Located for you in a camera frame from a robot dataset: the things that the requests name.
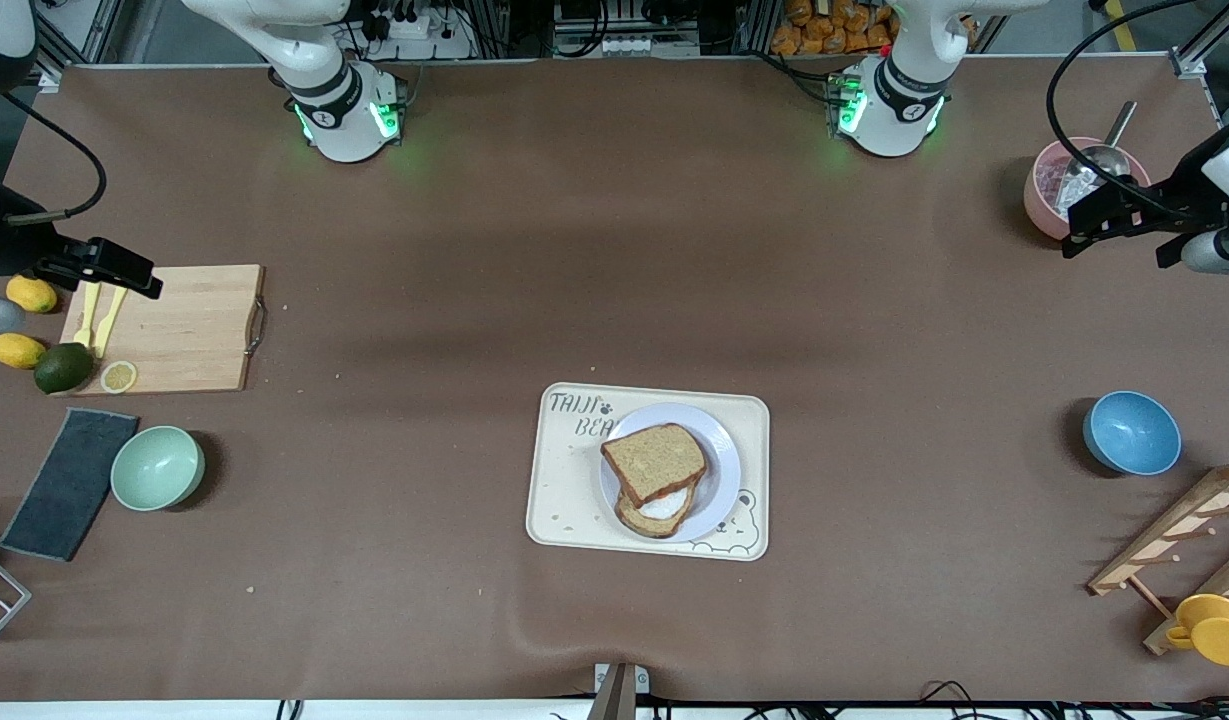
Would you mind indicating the yellow plastic fork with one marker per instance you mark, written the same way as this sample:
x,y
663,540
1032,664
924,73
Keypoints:
x,y
87,318

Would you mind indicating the clear ice cubes pile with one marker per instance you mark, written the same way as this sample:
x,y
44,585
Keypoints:
x,y
1052,180

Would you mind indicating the wooden peg rack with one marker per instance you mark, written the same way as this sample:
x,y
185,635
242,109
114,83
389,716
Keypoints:
x,y
1174,525

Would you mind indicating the pile of orange buns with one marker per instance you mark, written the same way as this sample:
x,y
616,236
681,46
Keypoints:
x,y
834,25

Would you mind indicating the yellow lemon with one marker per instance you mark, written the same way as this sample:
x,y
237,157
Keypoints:
x,y
31,294
16,351

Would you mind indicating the yellow cup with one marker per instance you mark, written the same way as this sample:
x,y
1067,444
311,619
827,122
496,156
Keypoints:
x,y
1219,630

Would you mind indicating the metal scoop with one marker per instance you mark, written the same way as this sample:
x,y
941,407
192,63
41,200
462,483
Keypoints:
x,y
1099,160

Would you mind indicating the blue bowl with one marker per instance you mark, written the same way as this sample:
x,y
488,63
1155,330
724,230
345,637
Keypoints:
x,y
1132,433

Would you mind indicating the aluminium frame profile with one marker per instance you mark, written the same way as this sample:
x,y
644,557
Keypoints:
x,y
1194,55
69,40

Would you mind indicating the lemon slice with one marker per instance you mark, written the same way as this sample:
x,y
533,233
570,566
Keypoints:
x,y
119,377

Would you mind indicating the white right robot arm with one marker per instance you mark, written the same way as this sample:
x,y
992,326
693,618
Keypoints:
x,y
339,110

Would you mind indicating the bread slice under egg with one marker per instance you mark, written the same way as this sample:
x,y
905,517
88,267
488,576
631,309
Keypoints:
x,y
654,527

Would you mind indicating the mint green bowl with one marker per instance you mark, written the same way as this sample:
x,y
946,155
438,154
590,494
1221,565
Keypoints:
x,y
157,468

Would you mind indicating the green avocado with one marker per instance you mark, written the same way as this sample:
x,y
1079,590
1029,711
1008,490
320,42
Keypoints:
x,y
64,368

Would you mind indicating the plain brown bread slice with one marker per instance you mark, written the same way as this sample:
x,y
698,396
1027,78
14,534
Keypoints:
x,y
654,462

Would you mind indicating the wooden cutting board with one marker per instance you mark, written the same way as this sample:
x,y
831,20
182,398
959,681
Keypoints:
x,y
189,330

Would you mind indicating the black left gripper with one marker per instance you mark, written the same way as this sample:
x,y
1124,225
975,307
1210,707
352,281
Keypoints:
x,y
1182,193

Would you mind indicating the fried egg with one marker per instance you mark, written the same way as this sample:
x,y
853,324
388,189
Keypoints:
x,y
669,505

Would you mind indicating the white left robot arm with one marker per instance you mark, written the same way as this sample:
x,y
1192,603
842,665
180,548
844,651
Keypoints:
x,y
899,110

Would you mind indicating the pink bowl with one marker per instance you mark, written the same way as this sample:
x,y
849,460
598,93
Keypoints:
x,y
1036,205

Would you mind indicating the round white plate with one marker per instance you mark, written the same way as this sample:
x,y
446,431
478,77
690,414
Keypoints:
x,y
724,470

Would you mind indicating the white power strip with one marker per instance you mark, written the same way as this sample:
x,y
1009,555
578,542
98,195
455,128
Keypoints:
x,y
414,30

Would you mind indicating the cream bear print tray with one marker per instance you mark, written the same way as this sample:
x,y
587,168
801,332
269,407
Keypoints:
x,y
564,480

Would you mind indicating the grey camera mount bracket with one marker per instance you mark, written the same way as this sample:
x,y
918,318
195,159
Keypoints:
x,y
614,695

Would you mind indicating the yellow plastic knife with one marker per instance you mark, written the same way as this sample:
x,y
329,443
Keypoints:
x,y
109,325

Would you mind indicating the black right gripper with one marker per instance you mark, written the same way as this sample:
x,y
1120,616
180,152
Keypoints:
x,y
2,243

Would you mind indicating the dark grey cloth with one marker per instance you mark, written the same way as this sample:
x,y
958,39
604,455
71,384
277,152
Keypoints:
x,y
69,485

